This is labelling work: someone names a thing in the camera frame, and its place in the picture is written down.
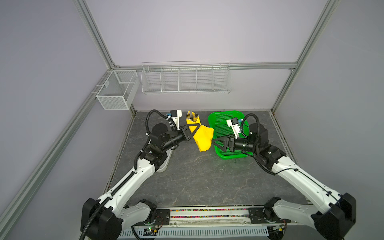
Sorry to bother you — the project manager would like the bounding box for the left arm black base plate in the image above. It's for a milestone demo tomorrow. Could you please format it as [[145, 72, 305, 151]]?
[[135, 209, 171, 226]]

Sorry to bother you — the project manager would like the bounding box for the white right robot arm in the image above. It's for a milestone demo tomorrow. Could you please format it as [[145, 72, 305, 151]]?
[[210, 113, 357, 240]]

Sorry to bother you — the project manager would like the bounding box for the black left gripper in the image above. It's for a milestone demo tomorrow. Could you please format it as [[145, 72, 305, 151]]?
[[161, 123, 200, 152]]

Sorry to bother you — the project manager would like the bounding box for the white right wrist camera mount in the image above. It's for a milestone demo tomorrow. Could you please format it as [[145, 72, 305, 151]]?
[[226, 117, 243, 139]]

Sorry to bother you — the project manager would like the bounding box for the white plastic cutlery tray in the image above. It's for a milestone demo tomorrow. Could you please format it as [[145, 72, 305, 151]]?
[[157, 149, 173, 173]]

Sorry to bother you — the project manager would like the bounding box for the green plastic perforated basket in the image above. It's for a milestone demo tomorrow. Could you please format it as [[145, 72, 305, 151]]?
[[208, 111, 247, 160]]

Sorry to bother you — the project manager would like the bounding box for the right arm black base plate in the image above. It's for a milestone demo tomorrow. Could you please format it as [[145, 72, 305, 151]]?
[[248, 207, 291, 224]]

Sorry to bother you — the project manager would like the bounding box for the small white mesh basket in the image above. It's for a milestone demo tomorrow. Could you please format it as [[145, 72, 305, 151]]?
[[97, 70, 140, 111]]

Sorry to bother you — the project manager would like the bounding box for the yellow paper napkin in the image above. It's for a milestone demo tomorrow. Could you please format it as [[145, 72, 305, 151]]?
[[186, 113, 214, 152]]

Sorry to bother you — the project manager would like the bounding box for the aluminium enclosure frame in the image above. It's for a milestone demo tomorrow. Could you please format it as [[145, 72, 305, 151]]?
[[1, 1, 340, 240]]

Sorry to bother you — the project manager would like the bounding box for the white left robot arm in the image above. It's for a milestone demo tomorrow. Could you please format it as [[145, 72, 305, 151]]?
[[79, 110, 201, 240]]

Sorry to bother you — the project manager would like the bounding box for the white slotted cable duct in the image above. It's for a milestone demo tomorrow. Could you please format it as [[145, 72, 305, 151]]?
[[135, 226, 269, 240]]

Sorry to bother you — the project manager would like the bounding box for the long white wire rack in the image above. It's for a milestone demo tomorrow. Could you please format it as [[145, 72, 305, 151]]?
[[141, 61, 232, 94]]

